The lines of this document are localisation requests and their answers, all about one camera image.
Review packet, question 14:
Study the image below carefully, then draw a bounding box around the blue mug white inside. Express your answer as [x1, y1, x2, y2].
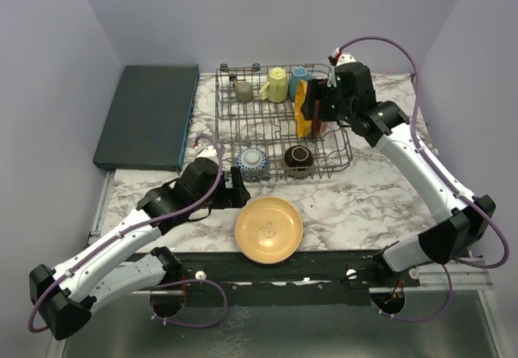
[288, 66, 312, 100]

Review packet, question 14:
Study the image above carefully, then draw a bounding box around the red and blue patterned bowl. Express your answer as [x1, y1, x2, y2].
[236, 147, 270, 181]

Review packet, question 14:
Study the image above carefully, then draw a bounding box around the yellow plate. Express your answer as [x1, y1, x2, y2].
[294, 79, 313, 139]

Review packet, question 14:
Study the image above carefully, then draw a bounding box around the cream mug yellow handle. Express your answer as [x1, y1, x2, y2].
[258, 67, 289, 103]

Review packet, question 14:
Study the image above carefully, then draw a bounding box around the tan orange round plate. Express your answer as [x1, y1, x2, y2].
[234, 197, 304, 239]

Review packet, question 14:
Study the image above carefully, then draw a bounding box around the dark patterned bowl cream inside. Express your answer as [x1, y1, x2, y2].
[282, 145, 314, 178]

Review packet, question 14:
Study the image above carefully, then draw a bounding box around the grey wire dish rack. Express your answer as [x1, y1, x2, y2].
[215, 63, 353, 180]

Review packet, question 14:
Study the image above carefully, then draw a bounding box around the small grey-brown cup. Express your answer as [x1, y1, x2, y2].
[234, 80, 253, 102]

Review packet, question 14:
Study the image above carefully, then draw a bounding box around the pink polka dot plate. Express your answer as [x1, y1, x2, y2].
[316, 121, 328, 138]

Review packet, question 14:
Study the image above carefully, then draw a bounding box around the plain pink round plate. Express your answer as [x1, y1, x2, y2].
[236, 234, 302, 265]

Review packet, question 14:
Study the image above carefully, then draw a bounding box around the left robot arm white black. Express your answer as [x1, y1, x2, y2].
[29, 157, 250, 340]

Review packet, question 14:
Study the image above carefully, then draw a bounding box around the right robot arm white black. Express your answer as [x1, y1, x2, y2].
[301, 62, 495, 287]

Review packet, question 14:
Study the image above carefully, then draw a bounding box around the dark grey flat box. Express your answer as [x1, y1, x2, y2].
[92, 64, 200, 172]

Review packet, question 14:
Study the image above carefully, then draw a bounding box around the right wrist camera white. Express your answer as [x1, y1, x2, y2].
[328, 48, 356, 67]

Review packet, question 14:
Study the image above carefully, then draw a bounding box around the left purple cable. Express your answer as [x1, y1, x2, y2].
[27, 134, 230, 333]

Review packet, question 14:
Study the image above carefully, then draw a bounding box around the purple cable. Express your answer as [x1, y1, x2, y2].
[331, 36, 510, 323]
[27, 134, 230, 333]

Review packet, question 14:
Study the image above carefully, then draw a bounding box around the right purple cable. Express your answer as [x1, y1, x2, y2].
[331, 36, 510, 323]

